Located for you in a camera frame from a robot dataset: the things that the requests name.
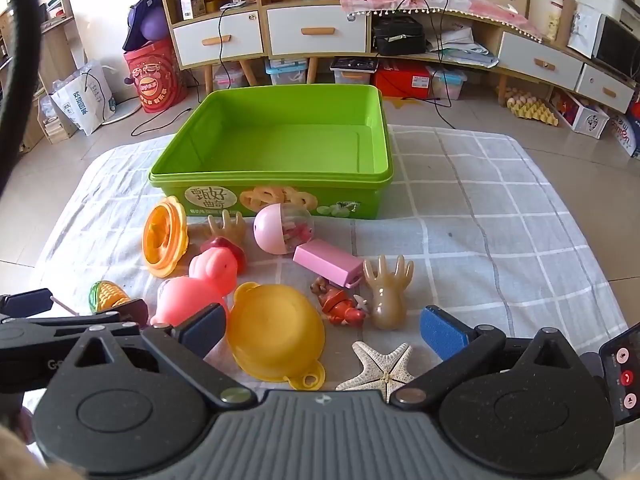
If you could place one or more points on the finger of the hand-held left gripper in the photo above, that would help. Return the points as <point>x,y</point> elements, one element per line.
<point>27,302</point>
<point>50,327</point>

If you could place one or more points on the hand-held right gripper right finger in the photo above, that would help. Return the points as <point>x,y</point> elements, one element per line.
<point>442,332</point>

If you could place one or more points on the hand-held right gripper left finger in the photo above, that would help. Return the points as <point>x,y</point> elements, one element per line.
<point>207,330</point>

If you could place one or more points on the toy corn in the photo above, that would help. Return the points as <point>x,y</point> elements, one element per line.
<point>107,297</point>

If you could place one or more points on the yellow toy pot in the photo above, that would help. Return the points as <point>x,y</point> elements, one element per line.
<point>275,335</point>

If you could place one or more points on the green plastic box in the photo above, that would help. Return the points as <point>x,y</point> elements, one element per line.
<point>275,160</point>

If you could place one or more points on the person's left forearm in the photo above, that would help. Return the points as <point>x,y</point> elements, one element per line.
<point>20,460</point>

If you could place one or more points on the pink rubber toy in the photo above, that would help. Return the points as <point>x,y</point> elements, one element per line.
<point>190,295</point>

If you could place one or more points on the brown toy hand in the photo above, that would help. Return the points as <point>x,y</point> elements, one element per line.
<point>387,295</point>
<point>227,230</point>

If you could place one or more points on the beige starfish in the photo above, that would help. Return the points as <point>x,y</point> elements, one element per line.
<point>382,372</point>

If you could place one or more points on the red toy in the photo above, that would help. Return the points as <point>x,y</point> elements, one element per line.
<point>235,254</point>

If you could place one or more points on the orange toy lid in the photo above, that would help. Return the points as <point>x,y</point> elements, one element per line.
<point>162,240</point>

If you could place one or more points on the grey checkered cloth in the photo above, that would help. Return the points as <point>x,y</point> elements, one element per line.
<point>475,235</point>

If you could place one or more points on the brown red toy figure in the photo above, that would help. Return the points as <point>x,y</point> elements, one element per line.
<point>340,305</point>

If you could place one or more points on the pink capsule egg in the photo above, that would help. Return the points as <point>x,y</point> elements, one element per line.
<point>277,230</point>

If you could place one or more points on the pink rectangular box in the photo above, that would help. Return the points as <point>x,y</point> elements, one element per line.
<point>325,262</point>

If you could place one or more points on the black smartphone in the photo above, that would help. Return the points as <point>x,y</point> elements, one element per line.
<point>622,375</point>

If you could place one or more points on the white plastic bag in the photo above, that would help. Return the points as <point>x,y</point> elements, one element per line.
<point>82,102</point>

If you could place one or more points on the white round stand base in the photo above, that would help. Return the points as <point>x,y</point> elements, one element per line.
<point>122,110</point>

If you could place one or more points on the yellow egg tray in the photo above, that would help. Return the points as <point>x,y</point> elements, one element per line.
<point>530,107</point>

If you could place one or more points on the clear box with pastel contents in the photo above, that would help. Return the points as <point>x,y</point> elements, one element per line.
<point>447,85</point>

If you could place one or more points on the clear storage box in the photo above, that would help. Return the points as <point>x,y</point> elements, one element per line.
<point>227,77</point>

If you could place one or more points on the red cardboard box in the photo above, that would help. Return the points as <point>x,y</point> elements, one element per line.
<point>400,82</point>

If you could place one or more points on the red printed bucket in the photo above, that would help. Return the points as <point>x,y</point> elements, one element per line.
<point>155,80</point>

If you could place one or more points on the white red printed carton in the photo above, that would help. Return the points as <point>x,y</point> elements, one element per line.
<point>580,115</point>

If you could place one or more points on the wooden bookshelf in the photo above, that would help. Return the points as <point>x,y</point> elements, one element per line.
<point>50,35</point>

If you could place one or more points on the blue lid storage box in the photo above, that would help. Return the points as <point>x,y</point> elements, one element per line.
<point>285,72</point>

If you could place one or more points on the white blue carton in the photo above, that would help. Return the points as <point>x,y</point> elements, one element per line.
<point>627,135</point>

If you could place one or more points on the clear box with black top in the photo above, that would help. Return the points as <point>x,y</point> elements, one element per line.
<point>352,72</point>

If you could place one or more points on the white drawer with lock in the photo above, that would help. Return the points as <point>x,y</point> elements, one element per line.
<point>200,52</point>

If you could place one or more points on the stack of papers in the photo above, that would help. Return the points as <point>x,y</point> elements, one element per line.
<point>462,47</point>

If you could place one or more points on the large white low drawer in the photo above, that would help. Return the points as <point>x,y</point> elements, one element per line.
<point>520,52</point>

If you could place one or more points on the small white low drawer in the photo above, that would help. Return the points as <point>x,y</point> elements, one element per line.
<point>595,82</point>

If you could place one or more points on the black bag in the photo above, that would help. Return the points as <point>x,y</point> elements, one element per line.
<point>397,35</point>

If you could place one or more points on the purple plush ball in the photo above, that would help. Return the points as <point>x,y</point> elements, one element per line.
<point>152,22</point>

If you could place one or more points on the low wooden cabinet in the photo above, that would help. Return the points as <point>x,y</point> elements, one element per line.
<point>485,25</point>

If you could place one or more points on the small white carton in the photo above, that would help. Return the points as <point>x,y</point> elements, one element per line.
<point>192,5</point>

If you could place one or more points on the small white device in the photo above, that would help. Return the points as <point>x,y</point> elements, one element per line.
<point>232,5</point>

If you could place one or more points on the white cabinet drawer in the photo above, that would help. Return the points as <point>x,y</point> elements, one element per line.
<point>350,20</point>

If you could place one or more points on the white paper bag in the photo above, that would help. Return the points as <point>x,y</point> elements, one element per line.
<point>585,30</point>

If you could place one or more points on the black microwave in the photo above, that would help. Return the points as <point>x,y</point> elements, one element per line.
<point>617,47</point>

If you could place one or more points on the white printer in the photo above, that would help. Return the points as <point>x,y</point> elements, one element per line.
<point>602,2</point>

